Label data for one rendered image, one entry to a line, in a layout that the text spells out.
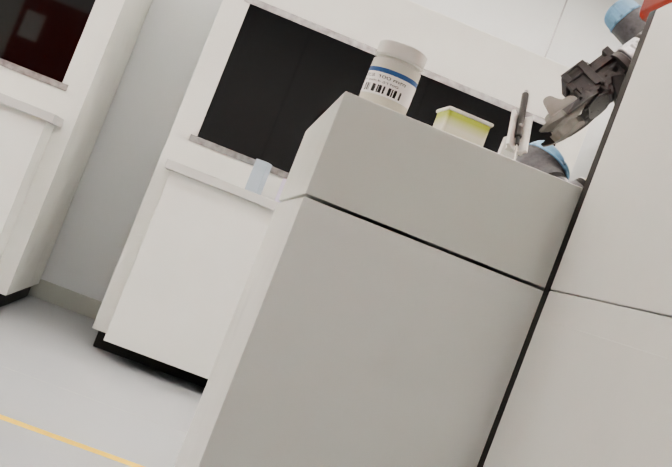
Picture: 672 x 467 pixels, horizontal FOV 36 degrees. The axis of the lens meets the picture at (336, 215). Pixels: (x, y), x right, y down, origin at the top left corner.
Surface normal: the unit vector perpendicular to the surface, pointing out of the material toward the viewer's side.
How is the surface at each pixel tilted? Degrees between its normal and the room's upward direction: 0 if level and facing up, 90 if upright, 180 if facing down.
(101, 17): 90
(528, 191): 90
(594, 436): 90
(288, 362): 90
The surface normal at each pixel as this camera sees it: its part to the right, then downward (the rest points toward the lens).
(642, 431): -0.92, -0.37
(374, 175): 0.11, 0.00
